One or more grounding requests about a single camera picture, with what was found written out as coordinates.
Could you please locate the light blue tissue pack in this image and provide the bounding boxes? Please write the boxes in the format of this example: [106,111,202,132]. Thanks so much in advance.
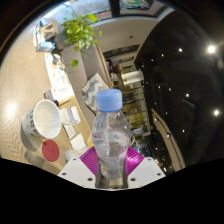
[35,39,56,53]

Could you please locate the person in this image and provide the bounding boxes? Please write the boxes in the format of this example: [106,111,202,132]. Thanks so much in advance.
[109,62,124,75]

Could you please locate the grey curved sofa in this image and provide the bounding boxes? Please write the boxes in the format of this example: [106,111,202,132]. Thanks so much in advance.
[61,43,113,129]

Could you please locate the flat round red coaster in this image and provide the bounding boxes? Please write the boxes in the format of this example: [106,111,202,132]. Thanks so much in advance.
[41,139,61,163]

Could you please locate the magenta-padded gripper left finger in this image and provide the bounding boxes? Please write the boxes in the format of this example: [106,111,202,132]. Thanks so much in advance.
[57,146,101,190]

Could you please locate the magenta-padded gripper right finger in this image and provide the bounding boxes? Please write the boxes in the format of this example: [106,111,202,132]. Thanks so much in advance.
[123,146,167,190]

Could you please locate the printed menu book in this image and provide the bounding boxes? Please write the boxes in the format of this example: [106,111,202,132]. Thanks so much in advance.
[44,52,76,103]

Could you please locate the clear blue-capped water bottle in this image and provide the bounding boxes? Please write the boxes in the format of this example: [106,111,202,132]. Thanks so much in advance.
[90,88,133,188]

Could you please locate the green potted plant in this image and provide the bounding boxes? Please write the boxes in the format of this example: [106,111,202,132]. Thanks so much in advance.
[54,13,104,68]

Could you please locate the white printed mug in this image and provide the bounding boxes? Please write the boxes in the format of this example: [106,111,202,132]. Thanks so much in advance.
[21,99,63,140]

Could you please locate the group of ceiling lights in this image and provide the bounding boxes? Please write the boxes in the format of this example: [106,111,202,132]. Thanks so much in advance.
[149,43,223,141]

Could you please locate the grey white chevron cushion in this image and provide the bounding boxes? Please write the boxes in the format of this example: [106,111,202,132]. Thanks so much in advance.
[80,72,111,113]

